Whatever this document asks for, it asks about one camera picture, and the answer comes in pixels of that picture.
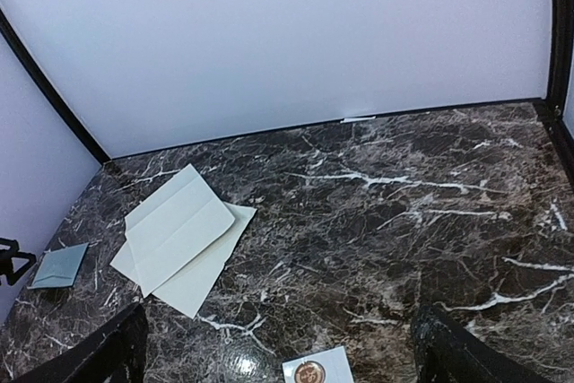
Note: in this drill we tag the black frame post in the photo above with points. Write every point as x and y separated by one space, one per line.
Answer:
551 109
50 93

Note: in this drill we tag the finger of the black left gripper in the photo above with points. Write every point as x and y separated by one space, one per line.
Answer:
10 250

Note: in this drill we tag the cream letter paper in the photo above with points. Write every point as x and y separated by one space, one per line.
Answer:
173 226

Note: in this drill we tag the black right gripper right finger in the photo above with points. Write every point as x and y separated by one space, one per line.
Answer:
445 352

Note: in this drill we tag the right black frame post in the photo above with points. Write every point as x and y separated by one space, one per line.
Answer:
551 109

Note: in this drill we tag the left black frame post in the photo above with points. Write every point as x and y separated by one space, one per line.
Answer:
50 93

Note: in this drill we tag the blue-grey envelope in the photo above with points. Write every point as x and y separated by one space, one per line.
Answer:
59 268

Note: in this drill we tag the white sticker sheet with seals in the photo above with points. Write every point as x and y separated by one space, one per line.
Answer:
330 366

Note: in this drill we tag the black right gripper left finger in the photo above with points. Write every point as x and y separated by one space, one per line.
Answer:
116 352

